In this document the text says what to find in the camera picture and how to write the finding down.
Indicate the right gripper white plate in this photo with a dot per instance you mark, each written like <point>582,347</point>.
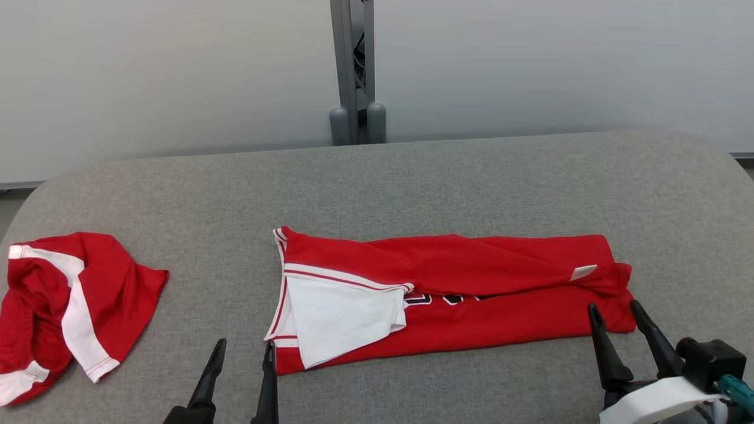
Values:
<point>654,403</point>

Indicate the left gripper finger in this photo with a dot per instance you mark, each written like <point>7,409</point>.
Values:
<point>211,377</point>
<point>268,394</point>

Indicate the red shorts with white stripe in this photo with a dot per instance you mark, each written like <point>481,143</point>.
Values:
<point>112,277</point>

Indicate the red jersey with lettering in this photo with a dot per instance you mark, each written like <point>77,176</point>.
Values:
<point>471,265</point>

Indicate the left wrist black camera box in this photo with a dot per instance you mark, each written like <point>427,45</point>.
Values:
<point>188,415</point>

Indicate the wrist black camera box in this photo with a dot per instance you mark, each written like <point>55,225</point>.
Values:
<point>713,362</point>
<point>188,415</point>

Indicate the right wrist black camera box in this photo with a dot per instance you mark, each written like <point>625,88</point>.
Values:
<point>713,362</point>

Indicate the grey metal post with cylinders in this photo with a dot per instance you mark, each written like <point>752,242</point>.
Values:
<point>347,65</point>

